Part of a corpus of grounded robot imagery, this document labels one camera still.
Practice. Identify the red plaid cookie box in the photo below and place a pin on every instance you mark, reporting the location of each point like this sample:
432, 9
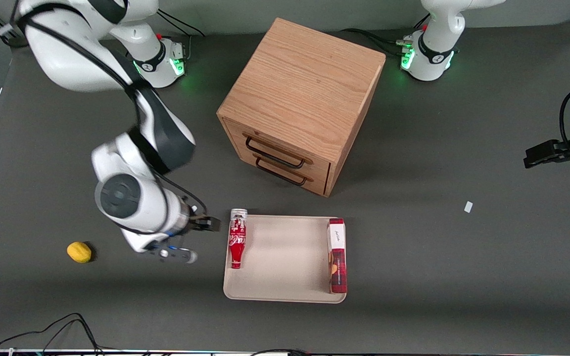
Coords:
337, 257

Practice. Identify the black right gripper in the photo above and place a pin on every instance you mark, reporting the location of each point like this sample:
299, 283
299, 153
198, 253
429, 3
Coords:
200, 223

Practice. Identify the beige rectangular tray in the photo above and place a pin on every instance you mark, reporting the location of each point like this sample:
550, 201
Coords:
285, 262

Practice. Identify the wooden drawer cabinet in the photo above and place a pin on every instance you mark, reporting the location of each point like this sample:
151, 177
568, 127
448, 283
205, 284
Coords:
305, 84

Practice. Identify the red coke bottle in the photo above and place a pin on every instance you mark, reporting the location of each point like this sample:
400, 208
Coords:
237, 240

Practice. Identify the small white paper tag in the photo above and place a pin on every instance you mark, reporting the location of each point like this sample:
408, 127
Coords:
468, 206

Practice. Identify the yellow lemon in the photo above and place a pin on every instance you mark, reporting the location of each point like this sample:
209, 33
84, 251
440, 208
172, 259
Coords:
78, 252

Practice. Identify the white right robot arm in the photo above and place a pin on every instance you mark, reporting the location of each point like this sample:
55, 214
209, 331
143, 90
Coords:
67, 59

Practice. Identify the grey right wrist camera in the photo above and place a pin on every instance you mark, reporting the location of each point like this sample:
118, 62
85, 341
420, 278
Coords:
178, 253

